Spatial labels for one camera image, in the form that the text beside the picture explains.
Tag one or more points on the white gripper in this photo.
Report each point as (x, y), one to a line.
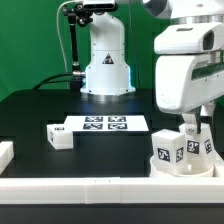
(189, 72)

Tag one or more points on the white round stool seat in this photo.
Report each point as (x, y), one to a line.
(157, 173)

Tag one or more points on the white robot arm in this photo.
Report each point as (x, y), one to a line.
(108, 73)

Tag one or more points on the white U-shaped fence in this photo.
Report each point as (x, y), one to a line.
(107, 190)

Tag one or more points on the white marker base plate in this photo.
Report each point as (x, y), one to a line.
(131, 123)

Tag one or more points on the camera on mount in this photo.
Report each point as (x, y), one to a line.
(99, 4)

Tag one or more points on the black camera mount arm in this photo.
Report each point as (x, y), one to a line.
(76, 16)

